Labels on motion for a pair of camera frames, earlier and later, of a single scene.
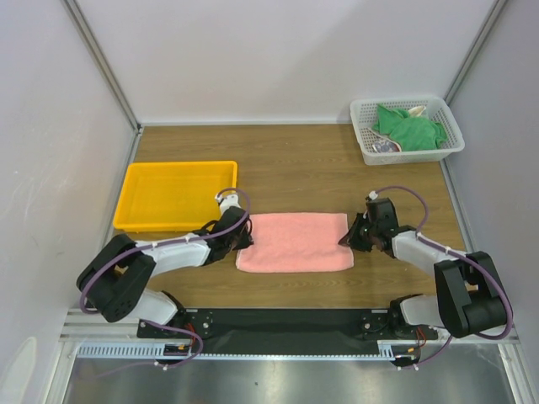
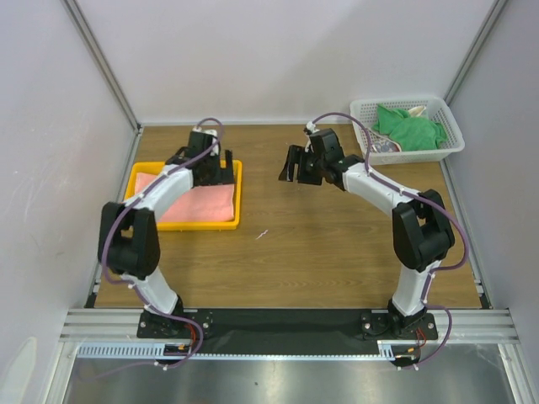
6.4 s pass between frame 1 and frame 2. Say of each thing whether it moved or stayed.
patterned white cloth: stayed
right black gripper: moved
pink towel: moved
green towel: stayed
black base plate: stayed
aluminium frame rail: stayed
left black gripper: moved
